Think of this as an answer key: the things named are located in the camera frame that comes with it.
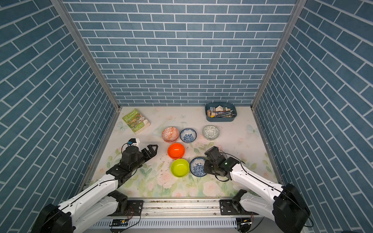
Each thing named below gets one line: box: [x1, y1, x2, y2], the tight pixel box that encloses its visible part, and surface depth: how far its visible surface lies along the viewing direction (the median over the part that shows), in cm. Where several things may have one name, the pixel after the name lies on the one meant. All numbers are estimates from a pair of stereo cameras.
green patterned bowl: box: [202, 125, 221, 141], surface depth 104 cm
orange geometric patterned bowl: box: [161, 126, 180, 144], surface depth 101 cm
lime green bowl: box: [170, 158, 190, 178], surface depth 88 cm
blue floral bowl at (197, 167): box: [189, 157, 207, 178], surface depth 88 cm
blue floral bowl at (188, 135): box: [179, 127, 198, 143], surface depth 102 cm
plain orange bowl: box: [167, 142, 186, 160], surface depth 95 cm
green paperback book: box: [121, 108, 151, 135], surface depth 110 cm
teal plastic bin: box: [204, 102, 238, 123], surface depth 117 cm
